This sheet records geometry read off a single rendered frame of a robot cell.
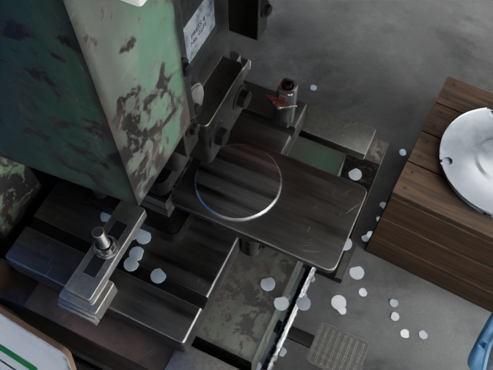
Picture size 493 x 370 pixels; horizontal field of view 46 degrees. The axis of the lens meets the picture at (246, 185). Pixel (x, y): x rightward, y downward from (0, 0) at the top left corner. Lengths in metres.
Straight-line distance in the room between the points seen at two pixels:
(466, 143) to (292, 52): 0.79
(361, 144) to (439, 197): 0.37
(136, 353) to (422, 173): 0.78
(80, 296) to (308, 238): 0.32
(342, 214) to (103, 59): 0.52
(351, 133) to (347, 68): 0.95
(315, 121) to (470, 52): 1.15
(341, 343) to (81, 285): 0.74
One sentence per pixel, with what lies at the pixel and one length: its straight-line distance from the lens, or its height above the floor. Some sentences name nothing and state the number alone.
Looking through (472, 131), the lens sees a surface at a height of 0.37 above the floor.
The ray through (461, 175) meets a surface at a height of 0.37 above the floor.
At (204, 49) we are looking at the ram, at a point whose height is 1.03.
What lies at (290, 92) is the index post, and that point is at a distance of 0.90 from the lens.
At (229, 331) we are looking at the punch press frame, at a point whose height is 0.64.
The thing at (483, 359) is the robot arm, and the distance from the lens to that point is 0.95.
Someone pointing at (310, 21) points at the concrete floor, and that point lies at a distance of 2.11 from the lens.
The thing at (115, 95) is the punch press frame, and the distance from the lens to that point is 0.40.
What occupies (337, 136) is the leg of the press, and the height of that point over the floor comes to 0.64.
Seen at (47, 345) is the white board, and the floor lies 0.58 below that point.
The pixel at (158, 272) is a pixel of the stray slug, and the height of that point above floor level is 0.71.
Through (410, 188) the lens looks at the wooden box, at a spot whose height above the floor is 0.35.
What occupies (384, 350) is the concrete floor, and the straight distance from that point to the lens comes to 1.58.
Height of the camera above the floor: 1.51
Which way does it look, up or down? 62 degrees down
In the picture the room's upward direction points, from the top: straight up
